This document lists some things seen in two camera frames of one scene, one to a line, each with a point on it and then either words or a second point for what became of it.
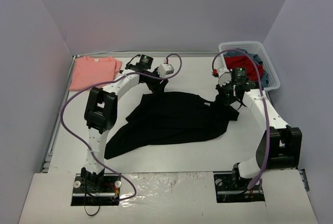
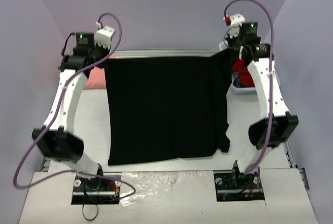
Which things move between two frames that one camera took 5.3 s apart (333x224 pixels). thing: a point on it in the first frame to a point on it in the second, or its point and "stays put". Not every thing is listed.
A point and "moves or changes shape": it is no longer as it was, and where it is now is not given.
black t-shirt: [170, 116] moves or changes shape
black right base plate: [229, 187] stays put
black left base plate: [96, 189] stays put
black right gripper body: [224, 96] to [231, 42]
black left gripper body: [156, 84] to [98, 52]
